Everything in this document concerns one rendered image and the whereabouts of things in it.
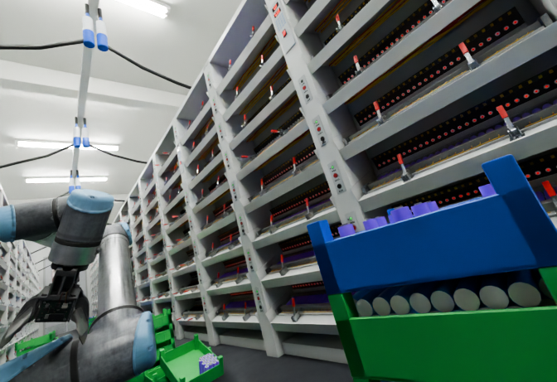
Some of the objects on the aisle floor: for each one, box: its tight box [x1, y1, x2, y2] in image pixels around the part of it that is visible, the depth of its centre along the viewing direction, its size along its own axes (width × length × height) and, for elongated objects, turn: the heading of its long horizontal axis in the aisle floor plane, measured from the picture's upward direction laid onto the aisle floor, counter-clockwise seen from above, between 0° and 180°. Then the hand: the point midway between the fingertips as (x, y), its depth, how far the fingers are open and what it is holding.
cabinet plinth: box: [219, 328, 348, 364], centre depth 109 cm, size 16×219×5 cm, turn 179°
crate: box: [159, 334, 224, 382], centre depth 126 cm, size 30×20×8 cm
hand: (45, 345), depth 60 cm, fingers open, 14 cm apart
